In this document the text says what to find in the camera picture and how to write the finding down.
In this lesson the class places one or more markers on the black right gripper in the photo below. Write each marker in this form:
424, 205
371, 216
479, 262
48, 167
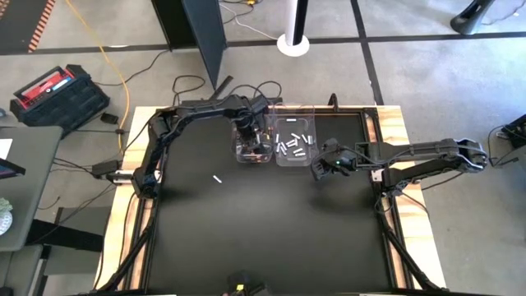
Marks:
343, 160

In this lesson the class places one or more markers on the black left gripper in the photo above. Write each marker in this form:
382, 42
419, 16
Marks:
251, 125

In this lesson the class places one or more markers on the clear plastic bin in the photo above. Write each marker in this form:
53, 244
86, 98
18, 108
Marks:
234, 154
312, 158

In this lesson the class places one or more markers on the batteries pair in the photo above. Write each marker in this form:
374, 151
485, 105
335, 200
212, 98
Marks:
217, 179

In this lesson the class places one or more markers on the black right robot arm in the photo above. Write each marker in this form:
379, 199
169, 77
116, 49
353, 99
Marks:
411, 152

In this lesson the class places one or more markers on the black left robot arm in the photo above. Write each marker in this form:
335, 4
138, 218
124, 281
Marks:
193, 109

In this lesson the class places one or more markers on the white pole with round base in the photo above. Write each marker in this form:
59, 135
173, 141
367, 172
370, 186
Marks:
293, 43

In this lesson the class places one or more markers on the black partition panel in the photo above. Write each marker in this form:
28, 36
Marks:
197, 24

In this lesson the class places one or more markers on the black handheld device yellow tag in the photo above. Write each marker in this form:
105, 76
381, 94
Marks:
246, 283

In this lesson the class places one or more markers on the black power adapter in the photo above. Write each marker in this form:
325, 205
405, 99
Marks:
109, 118

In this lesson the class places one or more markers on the black power brick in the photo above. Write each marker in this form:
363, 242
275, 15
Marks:
106, 167

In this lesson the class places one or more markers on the red and black toolbox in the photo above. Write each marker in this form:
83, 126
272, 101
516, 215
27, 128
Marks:
61, 98

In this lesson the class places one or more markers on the black equipment box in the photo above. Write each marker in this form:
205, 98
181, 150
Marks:
515, 131

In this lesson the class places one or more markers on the black desk base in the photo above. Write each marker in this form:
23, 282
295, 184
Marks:
65, 236

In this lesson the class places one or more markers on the black chair base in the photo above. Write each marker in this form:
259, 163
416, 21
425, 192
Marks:
470, 18

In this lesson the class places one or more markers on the grey desk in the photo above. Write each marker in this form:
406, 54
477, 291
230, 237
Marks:
29, 185

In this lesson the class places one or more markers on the dark tablet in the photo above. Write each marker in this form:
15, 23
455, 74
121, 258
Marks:
10, 168

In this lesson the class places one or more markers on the white paper sheet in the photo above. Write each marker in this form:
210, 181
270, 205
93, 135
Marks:
5, 148

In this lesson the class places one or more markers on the patterned round plate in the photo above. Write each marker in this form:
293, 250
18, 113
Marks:
4, 215

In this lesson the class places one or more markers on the black orange-striped floor mat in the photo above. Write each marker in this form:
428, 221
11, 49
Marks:
20, 20

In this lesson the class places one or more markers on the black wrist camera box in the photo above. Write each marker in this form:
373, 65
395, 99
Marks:
259, 104

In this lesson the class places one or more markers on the black metal table frame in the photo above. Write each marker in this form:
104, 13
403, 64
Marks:
409, 263

